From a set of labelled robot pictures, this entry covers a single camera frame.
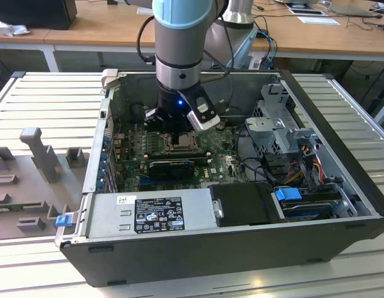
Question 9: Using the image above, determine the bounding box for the metal CPU socket cover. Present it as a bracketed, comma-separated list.
[162, 132, 200, 150]

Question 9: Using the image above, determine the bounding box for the CPU socket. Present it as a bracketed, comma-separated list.
[159, 130, 202, 152]

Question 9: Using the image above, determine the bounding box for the black RAM slot bank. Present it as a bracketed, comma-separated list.
[144, 148, 210, 161]

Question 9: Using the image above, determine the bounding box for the blue slot clip row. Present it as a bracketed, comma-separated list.
[97, 136, 111, 191]

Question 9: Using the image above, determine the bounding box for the black expansion card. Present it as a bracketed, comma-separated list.
[148, 160, 195, 180]

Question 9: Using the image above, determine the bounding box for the green motherboard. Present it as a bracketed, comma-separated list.
[112, 119, 251, 192]

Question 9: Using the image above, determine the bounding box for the pale grey case latch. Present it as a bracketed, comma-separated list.
[100, 68, 120, 90]

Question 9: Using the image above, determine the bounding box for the silver metal drive cage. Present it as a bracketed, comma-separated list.
[244, 83, 323, 158]

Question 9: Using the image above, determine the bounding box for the pale blue teach pendant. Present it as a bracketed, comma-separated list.
[231, 29, 259, 68]

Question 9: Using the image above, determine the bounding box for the wooden desk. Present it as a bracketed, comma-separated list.
[0, 0, 384, 74]

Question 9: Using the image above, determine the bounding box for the grey power supply unit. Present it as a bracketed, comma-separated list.
[86, 188, 218, 238]

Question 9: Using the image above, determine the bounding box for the hard disk in blue carrier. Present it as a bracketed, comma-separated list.
[274, 186, 335, 222]

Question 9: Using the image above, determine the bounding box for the black open PC case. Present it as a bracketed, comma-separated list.
[55, 68, 384, 288]

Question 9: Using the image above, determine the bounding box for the grey parts rack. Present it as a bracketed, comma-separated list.
[0, 127, 89, 242]

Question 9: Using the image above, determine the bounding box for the dark flat tablet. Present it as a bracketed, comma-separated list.
[287, 7, 324, 16]

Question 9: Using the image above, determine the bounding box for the black box on desk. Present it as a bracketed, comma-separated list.
[0, 0, 78, 31]

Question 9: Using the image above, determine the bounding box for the white paper sheet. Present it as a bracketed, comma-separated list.
[298, 16, 341, 26]

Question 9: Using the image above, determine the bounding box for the crumpled white paper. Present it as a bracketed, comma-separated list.
[0, 17, 31, 37]

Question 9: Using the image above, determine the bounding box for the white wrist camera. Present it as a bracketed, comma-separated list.
[178, 88, 220, 134]

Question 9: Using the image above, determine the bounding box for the copper coloured cable sleeve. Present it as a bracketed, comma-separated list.
[200, 73, 227, 83]

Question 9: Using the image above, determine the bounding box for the black camera cable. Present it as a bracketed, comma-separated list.
[203, 18, 236, 78]

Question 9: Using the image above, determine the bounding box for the silver metal handle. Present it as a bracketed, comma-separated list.
[212, 200, 225, 220]

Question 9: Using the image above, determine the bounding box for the black cable bundle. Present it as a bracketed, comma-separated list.
[236, 124, 288, 187]

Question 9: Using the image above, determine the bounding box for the blue cable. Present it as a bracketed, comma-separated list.
[256, 27, 278, 71]

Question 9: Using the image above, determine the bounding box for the yellow red wire bundle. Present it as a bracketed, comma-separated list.
[284, 153, 324, 186]

